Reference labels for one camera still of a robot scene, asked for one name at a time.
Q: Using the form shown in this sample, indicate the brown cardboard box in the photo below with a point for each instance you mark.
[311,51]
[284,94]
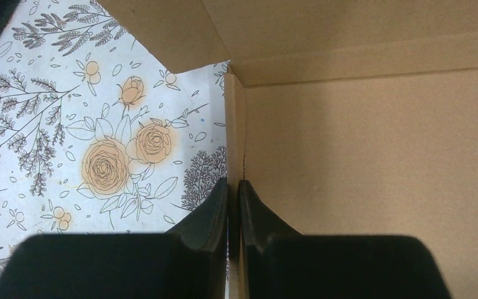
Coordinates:
[348,117]

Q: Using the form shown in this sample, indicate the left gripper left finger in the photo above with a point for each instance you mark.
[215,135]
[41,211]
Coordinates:
[187,261]

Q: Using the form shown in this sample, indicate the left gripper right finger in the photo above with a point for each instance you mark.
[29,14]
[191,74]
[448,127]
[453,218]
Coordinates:
[280,262]

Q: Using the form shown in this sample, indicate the floral patterned table mat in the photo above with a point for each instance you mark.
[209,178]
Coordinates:
[96,135]

